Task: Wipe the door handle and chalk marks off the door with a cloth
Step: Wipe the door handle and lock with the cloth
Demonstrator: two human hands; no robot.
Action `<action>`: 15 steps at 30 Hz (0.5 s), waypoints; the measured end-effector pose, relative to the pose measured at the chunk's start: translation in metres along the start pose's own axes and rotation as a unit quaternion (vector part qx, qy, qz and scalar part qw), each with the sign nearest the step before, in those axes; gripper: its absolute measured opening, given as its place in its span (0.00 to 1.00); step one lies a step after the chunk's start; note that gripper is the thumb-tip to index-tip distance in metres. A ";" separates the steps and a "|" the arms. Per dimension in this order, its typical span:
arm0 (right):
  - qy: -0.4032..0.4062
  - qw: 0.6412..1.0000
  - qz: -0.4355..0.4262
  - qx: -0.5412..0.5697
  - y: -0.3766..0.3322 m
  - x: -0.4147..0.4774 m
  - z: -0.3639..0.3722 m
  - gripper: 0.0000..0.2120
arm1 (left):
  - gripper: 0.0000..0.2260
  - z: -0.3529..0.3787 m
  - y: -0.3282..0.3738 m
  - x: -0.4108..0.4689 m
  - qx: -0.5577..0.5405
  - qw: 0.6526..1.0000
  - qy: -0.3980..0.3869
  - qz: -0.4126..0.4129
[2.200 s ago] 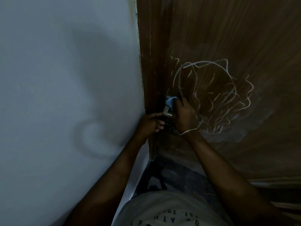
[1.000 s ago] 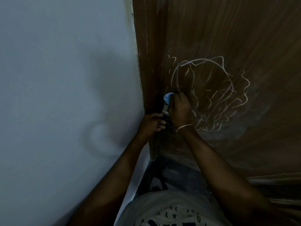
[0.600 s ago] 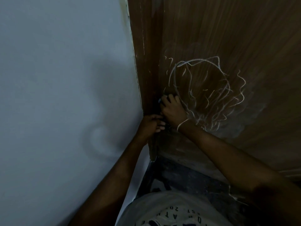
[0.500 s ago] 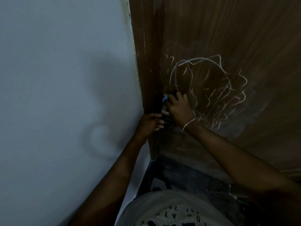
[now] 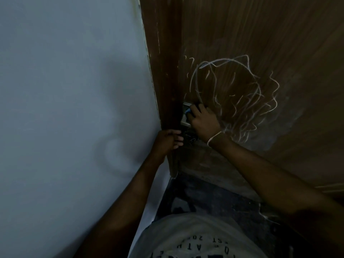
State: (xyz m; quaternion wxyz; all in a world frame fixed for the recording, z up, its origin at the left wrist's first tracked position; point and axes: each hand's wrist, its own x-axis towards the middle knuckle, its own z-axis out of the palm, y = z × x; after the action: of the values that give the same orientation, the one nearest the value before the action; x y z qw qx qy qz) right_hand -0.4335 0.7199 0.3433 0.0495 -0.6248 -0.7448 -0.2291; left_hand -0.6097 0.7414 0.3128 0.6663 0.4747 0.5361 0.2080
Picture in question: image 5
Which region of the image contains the person's right forearm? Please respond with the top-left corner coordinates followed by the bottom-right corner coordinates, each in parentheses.
top-left (215, 137), bottom-right (344, 258)

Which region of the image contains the brown wooden door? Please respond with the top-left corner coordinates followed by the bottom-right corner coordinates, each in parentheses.
top-left (175, 0), bottom-right (344, 202)

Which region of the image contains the blue wipe cloth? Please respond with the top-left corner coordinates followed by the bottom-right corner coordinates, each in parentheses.
top-left (185, 104), bottom-right (201, 116)

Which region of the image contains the white printed t-shirt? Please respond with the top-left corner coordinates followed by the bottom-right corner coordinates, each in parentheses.
top-left (128, 213), bottom-right (269, 258)

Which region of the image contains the black door latch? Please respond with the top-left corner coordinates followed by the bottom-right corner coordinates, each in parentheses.
top-left (182, 129), bottom-right (199, 145)

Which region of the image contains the person's left forearm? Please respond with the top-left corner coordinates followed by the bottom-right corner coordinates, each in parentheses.
top-left (74, 156), bottom-right (167, 258)

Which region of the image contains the person's right hand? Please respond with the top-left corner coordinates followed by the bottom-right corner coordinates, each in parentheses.
top-left (187, 103), bottom-right (224, 144)

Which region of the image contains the person's left hand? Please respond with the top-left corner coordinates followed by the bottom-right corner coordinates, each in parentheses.
top-left (153, 129), bottom-right (185, 162)

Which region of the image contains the silver chain bracelet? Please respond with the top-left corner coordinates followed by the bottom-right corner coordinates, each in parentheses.
top-left (206, 131), bottom-right (223, 148)

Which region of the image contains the silver door handle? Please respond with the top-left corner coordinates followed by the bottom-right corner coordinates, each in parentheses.
top-left (180, 102), bottom-right (194, 128)

